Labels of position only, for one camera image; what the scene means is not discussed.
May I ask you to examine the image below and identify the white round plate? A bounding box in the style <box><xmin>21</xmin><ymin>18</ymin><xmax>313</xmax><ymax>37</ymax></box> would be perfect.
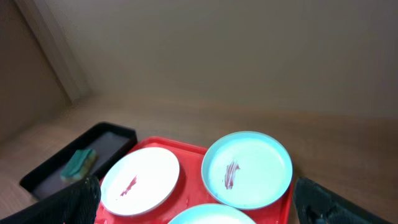
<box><xmin>101</xmin><ymin>147</ymin><xmax>180</xmax><ymax>217</ymax></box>

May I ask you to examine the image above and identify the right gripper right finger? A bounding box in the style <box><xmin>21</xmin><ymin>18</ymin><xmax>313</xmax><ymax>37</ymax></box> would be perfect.
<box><xmin>293</xmin><ymin>177</ymin><xmax>390</xmax><ymax>224</ymax></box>

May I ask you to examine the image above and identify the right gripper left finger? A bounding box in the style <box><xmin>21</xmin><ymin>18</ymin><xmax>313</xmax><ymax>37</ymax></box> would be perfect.
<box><xmin>1</xmin><ymin>176</ymin><xmax>101</xmax><ymax>224</ymax></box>

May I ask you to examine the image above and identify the green yellow sponge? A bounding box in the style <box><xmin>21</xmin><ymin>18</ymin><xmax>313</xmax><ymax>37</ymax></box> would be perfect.
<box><xmin>60</xmin><ymin>149</ymin><xmax>97</xmax><ymax>182</ymax></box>

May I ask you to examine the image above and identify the light blue plate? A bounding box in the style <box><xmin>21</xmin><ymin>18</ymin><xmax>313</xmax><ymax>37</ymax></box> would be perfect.
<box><xmin>169</xmin><ymin>203</ymin><xmax>256</xmax><ymax>224</ymax></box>
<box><xmin>201</xmin><ymin>131</ymin><xmax>293</xmax><ymax>210</ymax></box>

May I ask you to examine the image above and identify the black rectangular tray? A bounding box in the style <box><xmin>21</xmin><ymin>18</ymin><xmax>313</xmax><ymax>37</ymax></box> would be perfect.
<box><xmin>19</xmin><ymin>122</ymin><xmax>137</xmax><ymax>200</ymax></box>

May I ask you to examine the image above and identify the red plastic tray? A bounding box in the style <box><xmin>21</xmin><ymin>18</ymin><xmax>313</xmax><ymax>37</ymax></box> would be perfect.
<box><xmin>95</xmin><ymin>136</ymin><xmax>293</xmax><ymax>224</ymax></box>

